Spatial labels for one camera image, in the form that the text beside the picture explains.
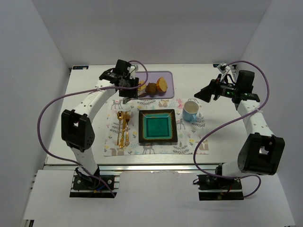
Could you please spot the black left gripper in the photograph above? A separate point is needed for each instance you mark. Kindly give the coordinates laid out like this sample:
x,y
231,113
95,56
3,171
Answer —
x,y
129,92

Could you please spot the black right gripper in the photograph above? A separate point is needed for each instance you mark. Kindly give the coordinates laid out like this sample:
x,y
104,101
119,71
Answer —
x,y
213,88

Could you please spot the yellow bread slice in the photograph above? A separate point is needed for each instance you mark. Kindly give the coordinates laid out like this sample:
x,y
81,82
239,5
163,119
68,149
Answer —
x,y
142,88

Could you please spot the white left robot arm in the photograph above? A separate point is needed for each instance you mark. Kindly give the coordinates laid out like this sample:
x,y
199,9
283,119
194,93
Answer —
x,y
76,124

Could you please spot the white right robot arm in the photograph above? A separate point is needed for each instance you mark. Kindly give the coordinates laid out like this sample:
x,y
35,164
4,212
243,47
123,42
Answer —
x,y
262,150

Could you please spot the orange bread half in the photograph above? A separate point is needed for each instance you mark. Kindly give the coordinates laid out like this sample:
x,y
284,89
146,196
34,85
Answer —
x,y
162,85

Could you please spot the dark brown muffin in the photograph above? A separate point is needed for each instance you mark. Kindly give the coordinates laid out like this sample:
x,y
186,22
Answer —
x,y
151,89

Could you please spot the light blue mug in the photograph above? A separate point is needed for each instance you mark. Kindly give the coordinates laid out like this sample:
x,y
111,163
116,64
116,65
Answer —
x,y
190,110

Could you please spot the lavender plastic tray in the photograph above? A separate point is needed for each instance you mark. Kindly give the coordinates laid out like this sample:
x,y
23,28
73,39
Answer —
x,y
152,78

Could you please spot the gold spoon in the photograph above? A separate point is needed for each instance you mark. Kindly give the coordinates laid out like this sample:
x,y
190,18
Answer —
x,y
120,117

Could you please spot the black teal square plate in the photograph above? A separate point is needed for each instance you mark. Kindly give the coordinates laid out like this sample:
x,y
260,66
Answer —
x,y
157,126

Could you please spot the animal print placemat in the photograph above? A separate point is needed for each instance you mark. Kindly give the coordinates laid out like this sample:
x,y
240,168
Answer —
x,y
189,133

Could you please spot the gold fork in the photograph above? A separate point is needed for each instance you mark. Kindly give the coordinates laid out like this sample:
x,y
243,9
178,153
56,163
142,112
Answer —
x,y
127,119

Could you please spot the blue label sticker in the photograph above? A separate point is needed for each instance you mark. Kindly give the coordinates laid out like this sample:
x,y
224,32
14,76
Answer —
x,y
85,67

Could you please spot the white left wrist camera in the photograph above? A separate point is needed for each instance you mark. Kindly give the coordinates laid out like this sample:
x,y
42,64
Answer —
x,y
133,70

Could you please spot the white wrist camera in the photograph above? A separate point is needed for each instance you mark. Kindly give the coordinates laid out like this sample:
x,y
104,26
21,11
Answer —
x,y
133,70
223,68

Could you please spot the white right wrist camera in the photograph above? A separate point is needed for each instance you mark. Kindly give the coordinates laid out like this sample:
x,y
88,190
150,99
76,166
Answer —
x,y
223,68

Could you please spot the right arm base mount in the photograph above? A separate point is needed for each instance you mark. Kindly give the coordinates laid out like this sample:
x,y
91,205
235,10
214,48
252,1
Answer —
x,y
218,189

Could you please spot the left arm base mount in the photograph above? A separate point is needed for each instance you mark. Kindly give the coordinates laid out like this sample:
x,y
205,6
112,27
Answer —
x,y
82,188

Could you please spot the aluminium table rail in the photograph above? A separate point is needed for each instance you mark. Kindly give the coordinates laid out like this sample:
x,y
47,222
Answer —
x,y
129,167

